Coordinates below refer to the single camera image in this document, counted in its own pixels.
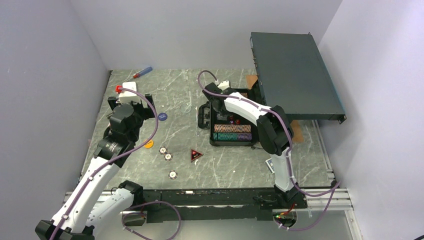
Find red triangular dealer button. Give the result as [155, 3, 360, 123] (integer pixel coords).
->
[190, 149, 204, 163]

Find blue playing card deck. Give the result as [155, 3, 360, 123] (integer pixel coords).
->
[264, 158, 275, 174]

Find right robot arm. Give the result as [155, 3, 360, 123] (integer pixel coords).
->
[202, 83, 308, 209]

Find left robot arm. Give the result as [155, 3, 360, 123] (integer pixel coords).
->
[35, 94, 158, 240]

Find blue small blind button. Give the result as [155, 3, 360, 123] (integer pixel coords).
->
[158, 112, 168, 121]

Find chip row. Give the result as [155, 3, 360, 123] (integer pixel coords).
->
[212, 132, 253, 142]
[213, 124, 252, 133]

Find red dice in case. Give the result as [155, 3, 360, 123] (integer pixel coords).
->
[227, 115, 241, 125]

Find black poker chip case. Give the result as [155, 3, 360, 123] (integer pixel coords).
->
[197, 100, 259, 147]

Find orange big blind button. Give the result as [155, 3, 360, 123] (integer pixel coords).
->
[144, 140, 154, 149]

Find clear glass lens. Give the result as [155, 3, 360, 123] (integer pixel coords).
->
[180, 103, 192, 113]

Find bottom chip row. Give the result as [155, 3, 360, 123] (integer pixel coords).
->
[212, 132, 253, 142]

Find blue red screwdriver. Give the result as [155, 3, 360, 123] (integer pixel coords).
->
[127, 66, 153, 81]

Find poker chip upper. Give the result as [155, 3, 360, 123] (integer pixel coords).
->
[159, 146, 168, 155]

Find poker chip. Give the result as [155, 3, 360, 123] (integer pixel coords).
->
[164, 153, 173, 161]
[168, 170, 178, 180]
[159, 146, 168, 155]

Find poker chip middle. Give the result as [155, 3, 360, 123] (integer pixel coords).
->
[164, 153, 173, 161]

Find poker chip lower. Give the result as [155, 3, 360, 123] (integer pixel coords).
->
[168, 170, 178, 180]

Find dark grey rack box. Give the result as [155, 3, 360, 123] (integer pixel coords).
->
[250, 32, 347, 124]

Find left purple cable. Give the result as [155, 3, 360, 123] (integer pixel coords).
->
[47, 86, 160, 240]

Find purple cable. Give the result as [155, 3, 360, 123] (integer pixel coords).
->
[47, 86, 160, 240]
[197, 69, 341, 199]

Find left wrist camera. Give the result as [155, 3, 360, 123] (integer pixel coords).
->
[115, 81, 141, 104]

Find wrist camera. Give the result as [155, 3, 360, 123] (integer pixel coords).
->
[217, 80, 231, 91]
[115, 81, 141, 104]

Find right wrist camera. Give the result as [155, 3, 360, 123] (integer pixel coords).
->
[217, 80, 231, 91]

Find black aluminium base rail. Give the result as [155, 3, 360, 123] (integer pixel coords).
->
[64, 187, 354, 223]

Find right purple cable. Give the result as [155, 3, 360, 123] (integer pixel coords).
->
[197, 69, 341, 199]

